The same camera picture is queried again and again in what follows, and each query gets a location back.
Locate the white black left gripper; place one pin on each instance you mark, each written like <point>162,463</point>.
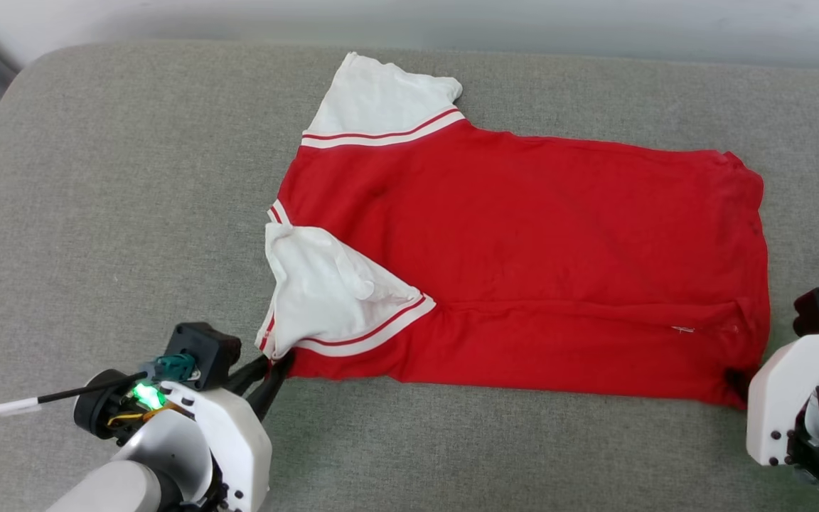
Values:
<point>239,441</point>

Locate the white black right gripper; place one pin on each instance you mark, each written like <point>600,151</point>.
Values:
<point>772,405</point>

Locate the red and white t-shirt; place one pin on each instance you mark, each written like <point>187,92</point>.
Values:
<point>523,235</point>

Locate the grey fabric sofa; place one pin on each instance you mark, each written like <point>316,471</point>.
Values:
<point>132,213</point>

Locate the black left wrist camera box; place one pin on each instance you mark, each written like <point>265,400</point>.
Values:
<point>203,347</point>

